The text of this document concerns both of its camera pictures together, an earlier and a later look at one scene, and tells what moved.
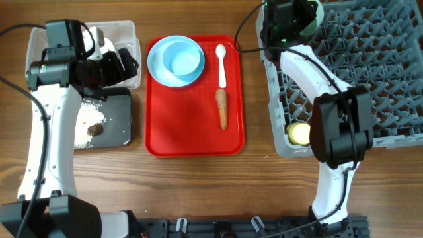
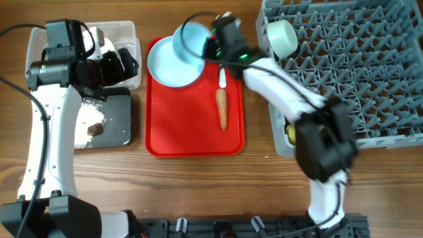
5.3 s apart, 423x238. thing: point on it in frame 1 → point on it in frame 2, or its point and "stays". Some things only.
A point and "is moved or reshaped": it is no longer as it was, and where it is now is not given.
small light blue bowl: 182,58 → 188,41
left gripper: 116,73 stays
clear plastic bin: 116,35 stays
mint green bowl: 314,25 is moved or reshaped
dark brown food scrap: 95,129 stays
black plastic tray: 117,127 stays
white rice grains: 88,113 stays
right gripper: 305,16 → 209,44
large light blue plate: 161,74 stays
